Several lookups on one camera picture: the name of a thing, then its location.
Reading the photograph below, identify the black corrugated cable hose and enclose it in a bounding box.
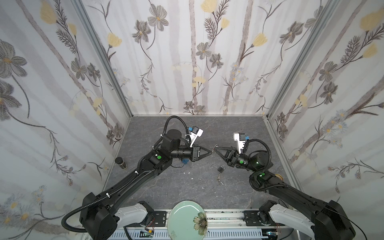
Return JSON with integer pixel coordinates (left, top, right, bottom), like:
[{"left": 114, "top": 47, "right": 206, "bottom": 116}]
[{"left": 61, "top": 176, "right": 142, "bottom": 234}]

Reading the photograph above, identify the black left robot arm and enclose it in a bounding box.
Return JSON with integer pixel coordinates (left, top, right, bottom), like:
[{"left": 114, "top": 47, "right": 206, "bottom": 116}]
[{"left": 79, "top": 124, "right": 212, "bottom": 240}]

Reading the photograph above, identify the silver key bunch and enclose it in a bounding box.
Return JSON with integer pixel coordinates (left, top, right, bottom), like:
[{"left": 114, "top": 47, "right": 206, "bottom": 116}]
[{"left": 212, "top": 144, "right": 219, "bottom": 153}]

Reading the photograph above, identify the green floral plate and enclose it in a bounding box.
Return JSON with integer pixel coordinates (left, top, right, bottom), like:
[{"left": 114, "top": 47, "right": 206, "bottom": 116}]
[{"left": 167, "top": 201, "right": 208, "bottom": 240}]

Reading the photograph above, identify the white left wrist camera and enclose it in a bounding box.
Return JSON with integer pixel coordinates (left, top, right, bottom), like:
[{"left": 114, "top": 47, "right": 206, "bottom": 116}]
[{"left": 188, "top": 126, "right": 204, "bottom": 147}]

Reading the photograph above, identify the black cylindrical container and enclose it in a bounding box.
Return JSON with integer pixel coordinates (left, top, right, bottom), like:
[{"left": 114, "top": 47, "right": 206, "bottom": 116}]
[{"left": 115, "top": 157, "right": 127, "bottom": 170}]

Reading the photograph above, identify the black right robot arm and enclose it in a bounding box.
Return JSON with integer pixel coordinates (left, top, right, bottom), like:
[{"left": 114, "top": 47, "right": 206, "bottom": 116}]
[{"left": 214, "top": 139, "right": 356, "bottom": 240}]

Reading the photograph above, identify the round tin can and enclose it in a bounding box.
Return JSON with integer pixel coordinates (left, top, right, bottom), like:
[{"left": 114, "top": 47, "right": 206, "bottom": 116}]
[{"left": 275, "top": 174, "right": 284, "bottom": 182}]

